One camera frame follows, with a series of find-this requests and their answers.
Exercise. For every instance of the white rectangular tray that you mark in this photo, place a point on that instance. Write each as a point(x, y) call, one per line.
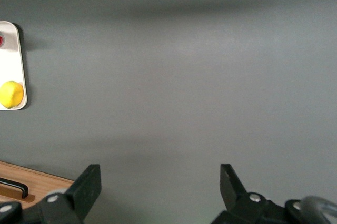
point(10, 63)

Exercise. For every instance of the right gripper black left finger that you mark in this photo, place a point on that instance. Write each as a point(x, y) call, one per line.
point(85, 187)

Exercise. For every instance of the wooden drawer cabinet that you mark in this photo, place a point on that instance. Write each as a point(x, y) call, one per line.
point(47, 182)

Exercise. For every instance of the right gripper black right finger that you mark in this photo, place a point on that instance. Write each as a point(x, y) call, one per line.
point(231, 192)

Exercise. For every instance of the yellow lemon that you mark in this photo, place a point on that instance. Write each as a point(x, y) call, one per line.
point(10, 94)

